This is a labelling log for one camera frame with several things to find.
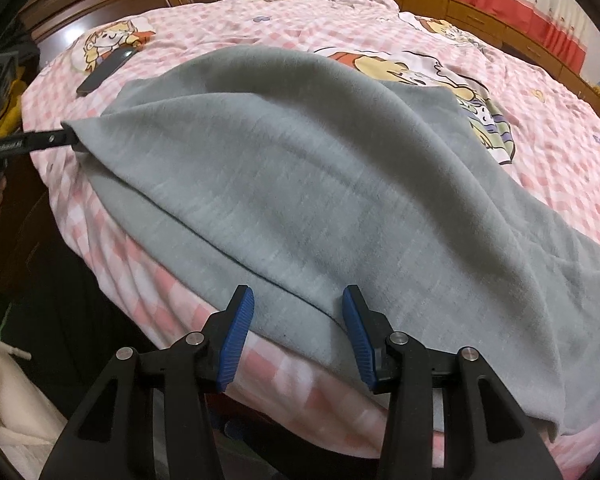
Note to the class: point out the pink checkered printed blanket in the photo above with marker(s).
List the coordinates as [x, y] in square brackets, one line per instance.
[530, 135]

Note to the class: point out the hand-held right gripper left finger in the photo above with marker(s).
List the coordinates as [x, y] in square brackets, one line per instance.
[237, 332]

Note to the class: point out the yellow bag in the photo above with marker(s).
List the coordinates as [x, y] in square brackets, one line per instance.
[11, 110]

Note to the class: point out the long wooden cabinet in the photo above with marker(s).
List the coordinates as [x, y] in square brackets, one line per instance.
[470, 15]

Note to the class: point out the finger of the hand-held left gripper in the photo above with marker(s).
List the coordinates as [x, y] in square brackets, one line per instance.
[30, 142]

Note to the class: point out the grey pants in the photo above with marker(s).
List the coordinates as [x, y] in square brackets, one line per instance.
[305, 185]

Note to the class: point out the black phone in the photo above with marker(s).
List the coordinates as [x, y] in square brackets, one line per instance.
[105, 72]

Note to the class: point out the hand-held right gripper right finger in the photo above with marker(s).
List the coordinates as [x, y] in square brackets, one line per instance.
[357, 335]

